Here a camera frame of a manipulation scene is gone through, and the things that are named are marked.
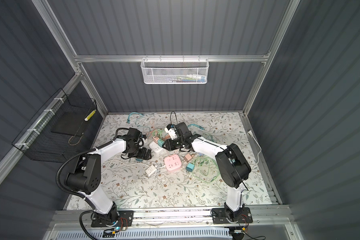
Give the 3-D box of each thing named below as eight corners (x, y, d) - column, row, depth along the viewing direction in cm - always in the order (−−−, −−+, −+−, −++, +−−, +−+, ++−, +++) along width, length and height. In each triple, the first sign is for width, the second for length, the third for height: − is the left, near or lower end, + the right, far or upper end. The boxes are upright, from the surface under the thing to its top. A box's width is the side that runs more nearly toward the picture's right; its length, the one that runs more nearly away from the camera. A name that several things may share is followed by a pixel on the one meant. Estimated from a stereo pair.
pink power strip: (166, 172, 90) (166, 170, 88) (163, 158, 96) (163, 156, 94) (182, 167, 92) (182, 165, 90) (178, 154, 98) (178, 152, 96)
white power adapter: (145, 172, 90) (144, 171, 88) (154, 164, 94) (153, 163, 92) (149, 176, 89) (148, 174, 87) (157, 167, 92) (157, 166, 91)
